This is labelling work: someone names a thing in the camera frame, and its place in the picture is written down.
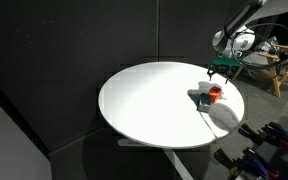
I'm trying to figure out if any wooden sawhorse stand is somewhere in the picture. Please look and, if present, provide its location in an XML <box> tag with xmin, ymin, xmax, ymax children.
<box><xmin>232</xmin><ymin>43</ymin><xmax>288</xmax><ymax>99</ymax></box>

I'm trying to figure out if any grey block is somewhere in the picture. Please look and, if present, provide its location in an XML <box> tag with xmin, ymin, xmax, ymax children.
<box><xmin>198</xmin><ymin>102</ymin><xmax>212</xmax><ymax>113</ymax></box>

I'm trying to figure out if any blue block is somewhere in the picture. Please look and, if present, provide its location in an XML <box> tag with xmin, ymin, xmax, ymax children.
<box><xmin>197</xmin><ymin>92</ymin><xmax>211</xmax><ymax>106</ymax></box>

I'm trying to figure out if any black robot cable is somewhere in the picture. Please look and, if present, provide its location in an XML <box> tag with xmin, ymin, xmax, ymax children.
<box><xmin>229</xmin><ymin>22</ymin><xmax>288</xmax><ymax>72</ymax></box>

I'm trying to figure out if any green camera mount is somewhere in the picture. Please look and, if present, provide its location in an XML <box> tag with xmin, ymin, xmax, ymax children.
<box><xmin>213</xmin><ymin>55</ymin><xmax>240</xmax><ymax>69</ymax></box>

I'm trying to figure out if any orange block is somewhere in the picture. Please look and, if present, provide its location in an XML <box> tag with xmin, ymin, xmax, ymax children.
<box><xmin>207</xmin><ymin>89</ymin><xmax>221</xmax><ymax>104</ymax></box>

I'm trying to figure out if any purple handled clamp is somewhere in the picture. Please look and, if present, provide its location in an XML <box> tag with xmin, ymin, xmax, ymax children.
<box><xmin>213</xmin><ymin>147</ymin><xmax>281</xmax><ymax>180</ymax></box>

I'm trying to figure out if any black clamp with red tip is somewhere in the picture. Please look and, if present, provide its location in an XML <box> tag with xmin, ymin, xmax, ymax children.
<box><xmin>238</xmin><ymin>121</ymin><xmax>288</xmax><ymax>153</ymax></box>

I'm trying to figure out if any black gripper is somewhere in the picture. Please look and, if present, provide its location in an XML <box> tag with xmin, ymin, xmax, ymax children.
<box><xmin>207</xmin><ymin>64</ymin><xmax>236</xmax><ymax>85</ymax></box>

